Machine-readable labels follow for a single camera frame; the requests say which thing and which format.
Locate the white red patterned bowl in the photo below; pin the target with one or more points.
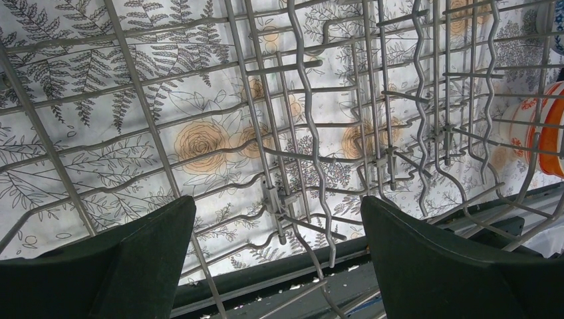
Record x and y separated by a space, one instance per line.
521 126

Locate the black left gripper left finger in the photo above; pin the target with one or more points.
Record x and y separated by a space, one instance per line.
129 271

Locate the grey wire dish rack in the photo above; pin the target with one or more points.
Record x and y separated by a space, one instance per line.
281 159

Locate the white blue floral bowl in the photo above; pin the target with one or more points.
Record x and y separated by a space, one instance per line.
556 41

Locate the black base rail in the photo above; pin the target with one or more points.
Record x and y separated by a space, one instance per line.
250 292

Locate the orange bowl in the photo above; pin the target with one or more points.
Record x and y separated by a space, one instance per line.
550 164

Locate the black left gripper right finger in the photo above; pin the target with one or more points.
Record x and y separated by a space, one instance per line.
426 272

